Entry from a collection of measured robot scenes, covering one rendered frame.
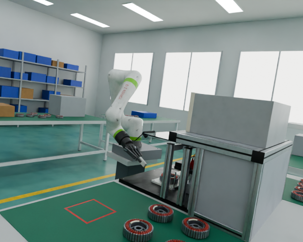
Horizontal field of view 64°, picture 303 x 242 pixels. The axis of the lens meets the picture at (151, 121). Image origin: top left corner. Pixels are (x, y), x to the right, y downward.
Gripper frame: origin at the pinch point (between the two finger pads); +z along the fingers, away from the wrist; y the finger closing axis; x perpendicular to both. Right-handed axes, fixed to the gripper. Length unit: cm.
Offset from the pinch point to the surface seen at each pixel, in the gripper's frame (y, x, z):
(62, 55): -320, -201, -621
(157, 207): 33, 14, 36
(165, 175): 19.6, 19.9, 25.4
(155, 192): 18.1, 6.7, 26.3
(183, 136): 22, 43, 21
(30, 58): -193, -203, -556
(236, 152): 22, 54, 44
